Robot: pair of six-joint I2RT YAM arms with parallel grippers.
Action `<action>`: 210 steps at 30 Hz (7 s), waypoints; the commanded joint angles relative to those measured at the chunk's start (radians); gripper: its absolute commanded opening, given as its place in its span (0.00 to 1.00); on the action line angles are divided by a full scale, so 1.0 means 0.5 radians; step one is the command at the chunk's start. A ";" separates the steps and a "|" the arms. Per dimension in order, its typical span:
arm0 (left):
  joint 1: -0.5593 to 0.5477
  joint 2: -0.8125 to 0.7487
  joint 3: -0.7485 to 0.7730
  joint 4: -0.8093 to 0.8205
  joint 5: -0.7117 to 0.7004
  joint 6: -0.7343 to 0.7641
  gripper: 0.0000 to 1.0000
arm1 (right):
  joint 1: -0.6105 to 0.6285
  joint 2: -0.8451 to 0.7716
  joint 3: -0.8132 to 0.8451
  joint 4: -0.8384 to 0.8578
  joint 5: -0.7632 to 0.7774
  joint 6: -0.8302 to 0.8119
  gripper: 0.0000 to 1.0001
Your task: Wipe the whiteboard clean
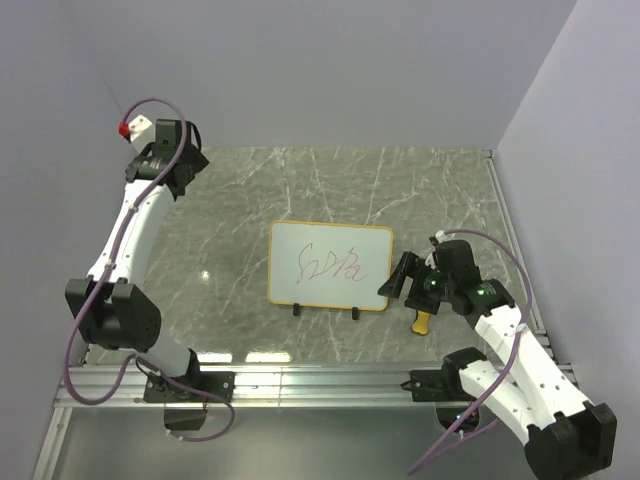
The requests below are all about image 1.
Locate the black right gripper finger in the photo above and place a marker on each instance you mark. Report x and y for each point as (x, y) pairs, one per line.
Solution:
(409, 264)
(392, 288)

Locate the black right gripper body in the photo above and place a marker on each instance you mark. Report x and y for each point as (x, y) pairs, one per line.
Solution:
(430, 287)

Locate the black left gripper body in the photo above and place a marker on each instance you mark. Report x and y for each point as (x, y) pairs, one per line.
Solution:
(195, 163)

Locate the yellow handled eraser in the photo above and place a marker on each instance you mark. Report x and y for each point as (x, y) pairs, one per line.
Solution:
(420, 325)

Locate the yellow framed whiteboard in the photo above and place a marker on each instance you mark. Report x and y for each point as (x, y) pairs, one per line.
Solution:
(328, 265)

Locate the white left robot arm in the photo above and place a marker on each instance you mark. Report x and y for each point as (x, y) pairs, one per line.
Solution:
(113, 311)

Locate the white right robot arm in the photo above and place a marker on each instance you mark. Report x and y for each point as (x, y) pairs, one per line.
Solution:
(564, 434)

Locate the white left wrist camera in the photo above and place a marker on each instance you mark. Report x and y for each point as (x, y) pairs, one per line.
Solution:
(138, 131)

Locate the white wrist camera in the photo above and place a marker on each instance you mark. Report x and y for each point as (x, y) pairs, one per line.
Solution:
(138, 131)
(435, 240)

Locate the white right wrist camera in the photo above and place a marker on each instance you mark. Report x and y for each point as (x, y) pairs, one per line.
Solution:
(435, 240)

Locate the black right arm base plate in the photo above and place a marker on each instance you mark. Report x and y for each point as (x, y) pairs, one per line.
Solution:
(426, 386)

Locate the aluminium side rail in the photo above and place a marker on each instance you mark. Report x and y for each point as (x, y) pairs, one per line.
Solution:
(539, 328)

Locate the aluminium mounting rail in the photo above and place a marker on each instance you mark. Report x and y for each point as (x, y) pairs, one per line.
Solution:
(261, 385)

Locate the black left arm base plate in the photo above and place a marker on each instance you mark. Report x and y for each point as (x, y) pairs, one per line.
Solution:
(221, 384)

